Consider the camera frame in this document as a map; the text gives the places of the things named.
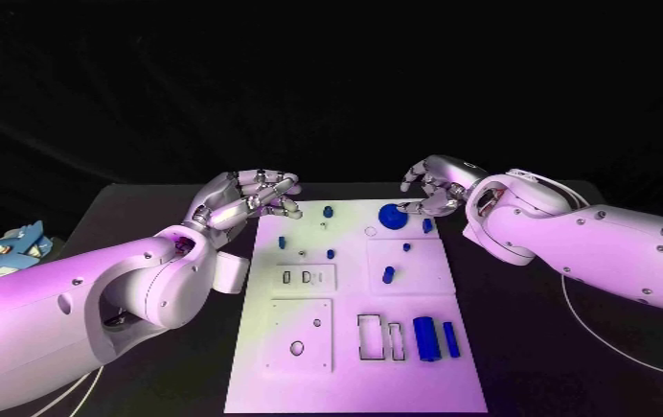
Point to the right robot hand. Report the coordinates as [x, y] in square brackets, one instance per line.
[455, 170]

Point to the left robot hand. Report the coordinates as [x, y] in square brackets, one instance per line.
[228, 187]

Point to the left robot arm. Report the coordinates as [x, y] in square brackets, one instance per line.
[46, 302]

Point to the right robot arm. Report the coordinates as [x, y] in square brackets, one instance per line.
[585, 240]

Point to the white task board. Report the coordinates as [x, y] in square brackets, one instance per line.
[352, 381]

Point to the blue gear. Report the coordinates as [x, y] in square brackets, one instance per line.
[390, 218]

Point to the blue and white toy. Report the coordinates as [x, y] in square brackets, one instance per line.
[20, 248]

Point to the thin blue cylinder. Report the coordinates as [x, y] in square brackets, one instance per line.
[450, 339]

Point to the thick blue cylinder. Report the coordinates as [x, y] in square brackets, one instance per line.
[425, 338]

